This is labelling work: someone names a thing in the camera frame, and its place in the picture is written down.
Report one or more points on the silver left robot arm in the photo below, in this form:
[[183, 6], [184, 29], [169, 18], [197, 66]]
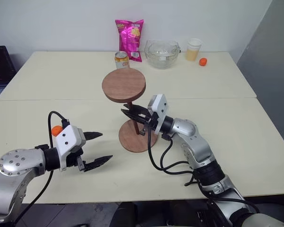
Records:
[[19, 165]]

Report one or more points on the round wooden base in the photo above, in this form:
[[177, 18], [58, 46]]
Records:
[[132, 143]]

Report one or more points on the dark rounded shape under table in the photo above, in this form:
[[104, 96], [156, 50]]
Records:
[[124, 215]]

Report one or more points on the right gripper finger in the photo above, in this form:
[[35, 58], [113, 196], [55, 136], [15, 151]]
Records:
[[139, 110], [136, 117]]

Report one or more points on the wooden pole with round top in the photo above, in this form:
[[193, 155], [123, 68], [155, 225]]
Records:
[[123, 85]]

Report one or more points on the yellow soda can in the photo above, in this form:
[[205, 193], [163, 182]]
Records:
[[122, 62]]

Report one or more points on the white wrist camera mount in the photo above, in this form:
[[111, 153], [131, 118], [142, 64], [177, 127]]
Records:
[[67, 138], [161, 106]]

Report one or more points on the pink chips bag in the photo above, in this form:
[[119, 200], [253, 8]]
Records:
[[130, 35]]

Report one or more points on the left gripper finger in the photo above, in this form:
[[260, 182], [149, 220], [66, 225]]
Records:
[[97, 162], [92, 135]]

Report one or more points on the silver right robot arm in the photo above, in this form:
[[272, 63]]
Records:
[[198, 146]]

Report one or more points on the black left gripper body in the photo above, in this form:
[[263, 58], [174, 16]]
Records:
[[73, 160]]

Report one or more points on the plastic cup of juice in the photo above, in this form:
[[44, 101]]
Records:
[[193, 53]]

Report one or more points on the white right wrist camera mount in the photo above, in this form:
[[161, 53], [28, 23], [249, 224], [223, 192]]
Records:
[[161, 106]]

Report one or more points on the small orange ball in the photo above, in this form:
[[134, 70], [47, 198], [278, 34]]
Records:
[[56, 130], [203, 62]]

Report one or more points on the clear glass bowl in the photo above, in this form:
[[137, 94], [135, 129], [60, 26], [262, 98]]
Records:
[[162, 55]]

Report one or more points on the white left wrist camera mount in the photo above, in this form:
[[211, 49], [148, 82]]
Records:
[[67, 138]]

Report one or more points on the black box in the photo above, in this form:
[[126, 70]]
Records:
[[0, 66]]

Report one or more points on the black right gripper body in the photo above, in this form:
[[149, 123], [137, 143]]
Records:
[[149, 119]]

